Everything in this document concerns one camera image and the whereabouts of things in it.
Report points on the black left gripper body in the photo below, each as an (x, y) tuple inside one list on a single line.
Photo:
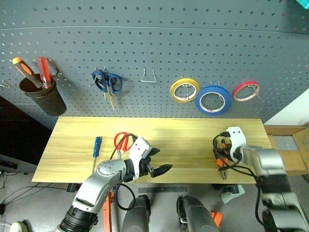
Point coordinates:
[(145, 165)]

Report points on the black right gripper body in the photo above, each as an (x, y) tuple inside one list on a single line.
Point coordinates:
[(224, 151)]

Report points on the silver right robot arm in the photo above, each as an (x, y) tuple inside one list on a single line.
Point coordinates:
[(272, 169)]

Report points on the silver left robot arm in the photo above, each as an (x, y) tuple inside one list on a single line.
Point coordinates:
[(103, 183)]

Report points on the wide blue tape roll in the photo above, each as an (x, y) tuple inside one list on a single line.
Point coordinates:
[(201, 106)]

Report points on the silver pegboard hook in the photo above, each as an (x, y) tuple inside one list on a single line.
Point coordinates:
[(255, 91), (4, 83), (96, 76), (218, 95), (186, 89)]

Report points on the yellow tape roll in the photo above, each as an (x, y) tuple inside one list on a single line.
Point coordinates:
[(174, 90)]

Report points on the thin red tape roll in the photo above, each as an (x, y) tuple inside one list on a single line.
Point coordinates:
[(243, 85)]

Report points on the grey perforated pegboard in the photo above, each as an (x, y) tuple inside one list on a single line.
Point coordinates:
[(154, 43)]

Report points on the grey metal strip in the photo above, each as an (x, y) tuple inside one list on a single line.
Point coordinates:
[(162, 190)]

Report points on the white ribbed plastic piece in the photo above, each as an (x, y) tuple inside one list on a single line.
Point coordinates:
[(231, 194)]

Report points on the dark rounded robot leg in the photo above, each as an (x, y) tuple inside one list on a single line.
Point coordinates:
[(195, 215), (137, 215)]

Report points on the orange clamp piece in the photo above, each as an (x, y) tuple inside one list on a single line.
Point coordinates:
[(217, 218)]

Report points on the orange bar clamp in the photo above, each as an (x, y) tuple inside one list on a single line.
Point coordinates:
[(107, 215)]

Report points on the brown plastic cup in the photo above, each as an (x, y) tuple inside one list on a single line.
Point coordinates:
[(50, 101), (27, 85)]

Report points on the dark cabinet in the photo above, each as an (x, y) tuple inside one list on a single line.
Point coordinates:
[(17, 135)]

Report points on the white round object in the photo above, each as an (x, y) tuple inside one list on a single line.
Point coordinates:
[(17, 226)]

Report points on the teal object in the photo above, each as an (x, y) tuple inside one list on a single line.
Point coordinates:
[(303, 3)]

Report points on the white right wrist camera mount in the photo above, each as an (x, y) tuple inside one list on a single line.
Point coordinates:
[(236, 140)]

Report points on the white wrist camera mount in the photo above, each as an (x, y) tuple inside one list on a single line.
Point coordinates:
[(138, 147), (236, 140)]

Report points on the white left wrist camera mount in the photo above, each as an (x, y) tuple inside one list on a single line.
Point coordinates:
[(138, 147)]

